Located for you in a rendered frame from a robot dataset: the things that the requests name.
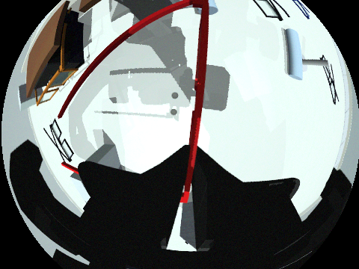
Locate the orange glasses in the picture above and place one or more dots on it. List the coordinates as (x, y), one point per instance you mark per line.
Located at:
(58, 79)

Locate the red glasses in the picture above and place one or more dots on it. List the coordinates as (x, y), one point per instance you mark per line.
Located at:
(200, 75)

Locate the light blue cylinder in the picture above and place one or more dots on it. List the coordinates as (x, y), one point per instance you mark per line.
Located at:
(212, 8)
(295, 55)

